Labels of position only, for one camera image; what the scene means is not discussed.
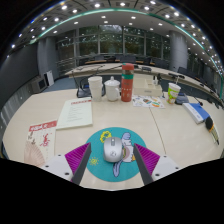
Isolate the white upright panel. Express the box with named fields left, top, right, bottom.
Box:
left=44, top=70, right=55, bottom=88

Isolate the blue and white book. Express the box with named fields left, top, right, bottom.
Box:
left=182, top=102, right=211, bottom=125

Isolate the long curved conference desk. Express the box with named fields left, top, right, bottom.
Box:
left=63, top=62, right=224, bottom=108

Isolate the stack of white paper cups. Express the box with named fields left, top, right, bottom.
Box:
left=87, top=75, right=104, bottom=102

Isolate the white box-shaped appliance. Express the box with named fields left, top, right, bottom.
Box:
left=30, top=76, right=48, bottom=94

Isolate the silver grey computer mouse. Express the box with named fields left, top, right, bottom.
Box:
left=103, top=136, right=124, bottom=164

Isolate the colourful sticker sheet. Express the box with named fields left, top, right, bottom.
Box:
left=131, top=94, right=166, bottom=110

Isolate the black gooseneck microphone base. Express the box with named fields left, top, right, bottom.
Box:
left=71, top=68, right=106, bottom=99

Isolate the white lidded ceramic mug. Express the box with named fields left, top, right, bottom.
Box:
left=103, top=76, right=121, bottom=102

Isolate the black conference desk unit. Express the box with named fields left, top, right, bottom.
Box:
left=175, top=92, right=190, bottom=106

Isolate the black microphone with yellow ring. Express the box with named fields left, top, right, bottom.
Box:
left=204, top=115, right=221, bottom=146

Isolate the red drink bottle green band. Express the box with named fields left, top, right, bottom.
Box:
left=120, top=62, right=135, bottom=103

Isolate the group of ceiling lights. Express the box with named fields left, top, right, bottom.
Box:
left=9, top=0, right=223, bottom=71

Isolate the round teal cartoon mouse pad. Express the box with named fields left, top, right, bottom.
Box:
left=85, top=126, right=148, bottom=183

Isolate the white printed document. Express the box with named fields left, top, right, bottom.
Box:
left=55, top=97, right=94, bottom=131

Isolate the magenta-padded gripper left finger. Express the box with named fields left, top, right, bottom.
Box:
left=39, top=142, right=92, bottom=186

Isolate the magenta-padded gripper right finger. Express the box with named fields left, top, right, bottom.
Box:
left=132, top=143, right=183, bottom=186

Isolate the red and white booklet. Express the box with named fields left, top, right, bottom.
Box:
left=23, top=119, right=58, bottom=168

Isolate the paper cup with green print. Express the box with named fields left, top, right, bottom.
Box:
left=166, top=82, right=182, bottom=105

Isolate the row of dark office chairs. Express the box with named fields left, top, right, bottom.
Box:
left=78, top=54, right=221, bottom=98

